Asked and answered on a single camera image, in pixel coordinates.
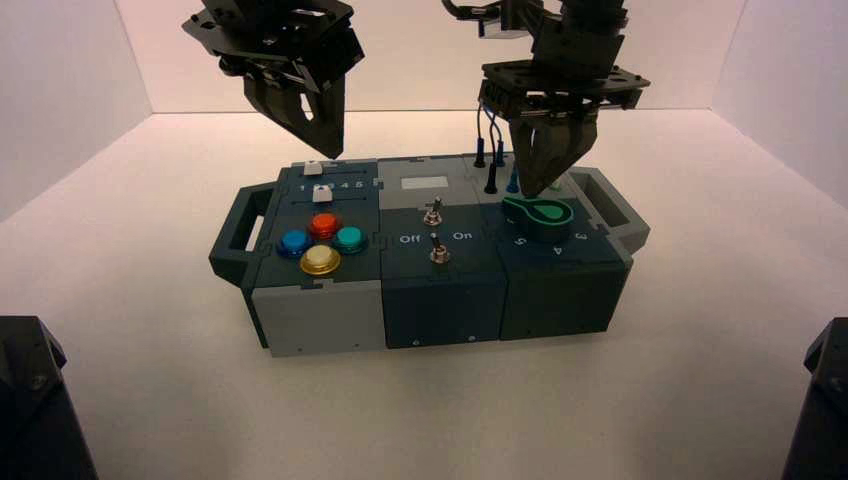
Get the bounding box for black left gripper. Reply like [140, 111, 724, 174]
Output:
[182, 0, 366, 160]

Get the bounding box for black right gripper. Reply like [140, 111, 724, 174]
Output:
[479, 11, 651, 199]

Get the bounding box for green black rotary knob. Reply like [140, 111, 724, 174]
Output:
[501, 195, 576, 245]

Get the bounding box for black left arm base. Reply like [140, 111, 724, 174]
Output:
[0, 315, 101, 480]

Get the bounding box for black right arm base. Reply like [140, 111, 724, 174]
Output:
[781, 317, 848, 480]

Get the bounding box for red round push button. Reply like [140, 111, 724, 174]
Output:
[307, 212, 343, 242]

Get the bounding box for blue round push button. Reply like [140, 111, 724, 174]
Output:
[276, 229, 313, 260]

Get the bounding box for teal round push button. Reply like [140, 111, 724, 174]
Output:
[331, 225, 369, 256]

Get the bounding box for yellow round push button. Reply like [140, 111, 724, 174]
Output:
[299, 243, 343, 277]

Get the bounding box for dark teal grey control box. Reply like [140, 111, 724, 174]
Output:
[208, 156, 652, 360]

